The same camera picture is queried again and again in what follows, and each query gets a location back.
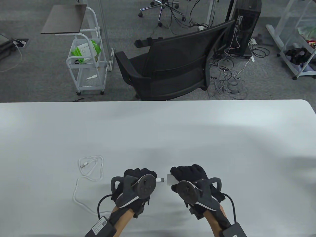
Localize person's right hand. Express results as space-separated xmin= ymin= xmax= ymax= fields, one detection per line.
xmin=170 ymin=163 xmax=226 ymax=219

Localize person's left hand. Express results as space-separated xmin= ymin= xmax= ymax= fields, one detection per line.
xmin=111 ymin=168 xmax=158 ymax=219

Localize white USB cable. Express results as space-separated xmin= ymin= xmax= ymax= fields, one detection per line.
xmin=73 ymin=155 xmax=165 ymax=215

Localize person's left forearm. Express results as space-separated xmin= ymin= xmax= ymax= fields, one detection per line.
xmin=109 ymin=206 xmax=135 ymax=237

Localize person's right forearm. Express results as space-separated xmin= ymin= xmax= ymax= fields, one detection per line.
xmin=205 ymin=206 xmax=231 ymax=237

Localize grey hand tracker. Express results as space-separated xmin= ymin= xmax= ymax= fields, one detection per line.
xmin=176 ymin=177 xmax=222 ymax=211
xmin=110 ymin=174 xmax=156 ymax=208

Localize black wrist box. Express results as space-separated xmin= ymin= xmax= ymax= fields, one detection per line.
xmin=84 ymin=217 xmax=117 ymax=237
xmin=222 ymin=222 xmax=247 ymax=237

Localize white rolling cart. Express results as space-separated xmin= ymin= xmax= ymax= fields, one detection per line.
xmin=66 ymin=6 xmax=108 ymax=96

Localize black mesh office chair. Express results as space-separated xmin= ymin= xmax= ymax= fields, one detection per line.
xmin=114 ymin=20 xmax=235 ymax=101

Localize black floor pedals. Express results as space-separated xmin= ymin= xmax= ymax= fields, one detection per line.
xmin=135 ymin=37 xmax=164 ymax=48

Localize green white packet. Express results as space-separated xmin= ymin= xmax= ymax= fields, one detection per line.
xmin=72 ymin=39 xmax=101 ymax=57

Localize white power strip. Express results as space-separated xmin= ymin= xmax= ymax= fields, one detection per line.
xmin=249 ymin=38 xmax=257 ymax=62

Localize white rolling shelf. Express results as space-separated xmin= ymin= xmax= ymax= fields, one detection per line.
xmin=276 ymin=0 xmax=316 ymax=80

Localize black gear pile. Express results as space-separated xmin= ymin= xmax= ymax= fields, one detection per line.
xmin=284 ymin=49 xmax=314 ymax=66

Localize black computer tower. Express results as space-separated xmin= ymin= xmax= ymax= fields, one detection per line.
xmin=226 ymin=0 xmax=262 ymax=58

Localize white desk leg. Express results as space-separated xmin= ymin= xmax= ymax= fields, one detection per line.
xmin=207 ymin=0 xmax=217 ymax=27

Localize white desk foot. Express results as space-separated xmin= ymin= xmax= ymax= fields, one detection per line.
xmin=266 ymin=24 xmax=284 ymax=47

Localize chrome chair base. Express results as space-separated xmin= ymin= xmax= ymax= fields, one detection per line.
xmin=138 ymin=0 xmax=186 ymax=27

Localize dark brown board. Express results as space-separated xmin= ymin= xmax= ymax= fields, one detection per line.
xmin=41 ymin=4 xmax=87 ymax=34

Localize floor outlet box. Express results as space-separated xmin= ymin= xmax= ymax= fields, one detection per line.
xmin=12 ymin=38 xmax=29 ymax=48

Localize green cloth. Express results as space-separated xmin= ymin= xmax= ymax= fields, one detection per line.
xmin=297 ymin=26 xmax=316 ymax=37

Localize black flat device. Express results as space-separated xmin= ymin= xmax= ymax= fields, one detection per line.
xmin=0 ymin=33 xmax=18 ymax=61

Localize black glove cable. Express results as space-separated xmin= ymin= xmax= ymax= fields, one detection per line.
xmin=223 ymin=194 xmax=236 ymax=224
xmin=97 ymin=195 xmax=114 ymax=219

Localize tangle of grey cables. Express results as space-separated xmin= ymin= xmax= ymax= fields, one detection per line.
xmin=209 ymin=58 xmax=248 ymax=99

